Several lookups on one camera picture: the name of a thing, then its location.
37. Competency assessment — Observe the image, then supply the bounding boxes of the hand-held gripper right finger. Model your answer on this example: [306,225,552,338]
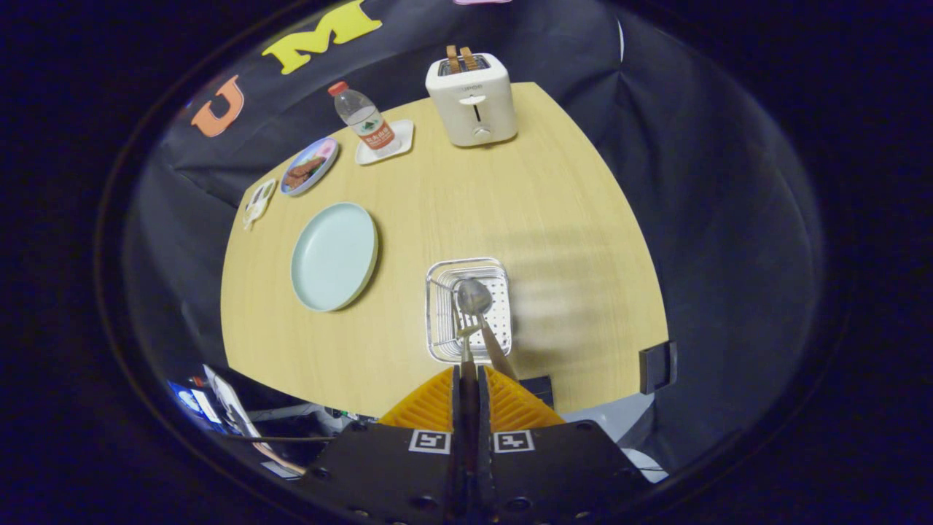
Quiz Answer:
[477,366,649,525]

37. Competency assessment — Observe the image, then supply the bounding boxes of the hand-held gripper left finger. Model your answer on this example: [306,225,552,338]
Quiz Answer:
[302,366,467,525]

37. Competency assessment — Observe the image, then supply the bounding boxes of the metal fork with wooden handle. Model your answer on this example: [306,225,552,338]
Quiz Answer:
[453,303,482,475]

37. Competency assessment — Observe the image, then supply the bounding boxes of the metal spoon with wooden handle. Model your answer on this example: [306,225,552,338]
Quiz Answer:
[456,278,520,381]

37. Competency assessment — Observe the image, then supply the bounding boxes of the black table clamp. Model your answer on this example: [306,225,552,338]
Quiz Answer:
[519,376,555,411]
[639,341,678,395]

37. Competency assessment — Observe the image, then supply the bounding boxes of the metal drain basket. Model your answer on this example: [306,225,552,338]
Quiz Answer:
[425,257,513,364]

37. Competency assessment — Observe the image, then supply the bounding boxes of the light green round plate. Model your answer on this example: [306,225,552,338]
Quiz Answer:
[290,202,380,313]

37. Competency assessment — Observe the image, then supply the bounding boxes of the white divided sauce dish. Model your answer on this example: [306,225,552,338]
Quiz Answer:
[243,179,278,231]

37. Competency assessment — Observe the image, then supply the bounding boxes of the black backdrop cloth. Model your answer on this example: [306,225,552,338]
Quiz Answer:
[120,0,824,475]

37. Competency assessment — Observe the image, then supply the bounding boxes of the brown cooked meat pieces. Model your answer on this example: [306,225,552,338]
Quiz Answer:
[284,157,327,190]

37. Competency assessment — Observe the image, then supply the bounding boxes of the blue rimmed plate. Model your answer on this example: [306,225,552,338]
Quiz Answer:
[280,137,340,197]

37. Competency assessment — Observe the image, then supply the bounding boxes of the white square coaster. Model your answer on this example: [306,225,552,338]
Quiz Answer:
[355,119,415,166]

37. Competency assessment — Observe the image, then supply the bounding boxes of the clear water bottle red cap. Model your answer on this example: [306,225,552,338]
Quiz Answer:
[327,81,397,152]

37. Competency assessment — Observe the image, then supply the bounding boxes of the white toaster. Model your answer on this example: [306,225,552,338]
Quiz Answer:
[426,52,518,147]

